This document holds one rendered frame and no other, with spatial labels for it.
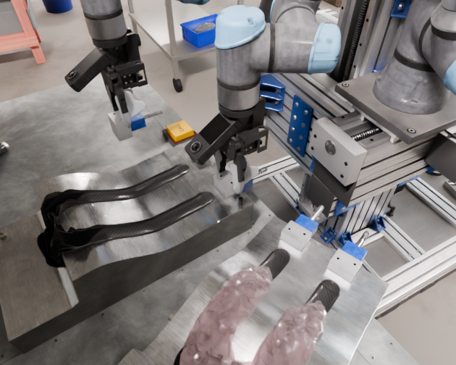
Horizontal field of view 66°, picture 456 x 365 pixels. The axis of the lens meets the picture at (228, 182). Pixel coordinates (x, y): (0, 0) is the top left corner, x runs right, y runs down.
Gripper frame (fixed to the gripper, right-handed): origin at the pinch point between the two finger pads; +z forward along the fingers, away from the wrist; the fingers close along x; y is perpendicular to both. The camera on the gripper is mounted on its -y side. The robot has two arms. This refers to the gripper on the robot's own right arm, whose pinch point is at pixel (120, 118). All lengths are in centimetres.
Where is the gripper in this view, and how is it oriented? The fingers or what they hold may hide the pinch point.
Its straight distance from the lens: 91.2
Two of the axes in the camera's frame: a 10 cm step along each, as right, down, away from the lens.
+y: 8.3, -4.0, 3.8
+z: 0.0, 6.9, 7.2
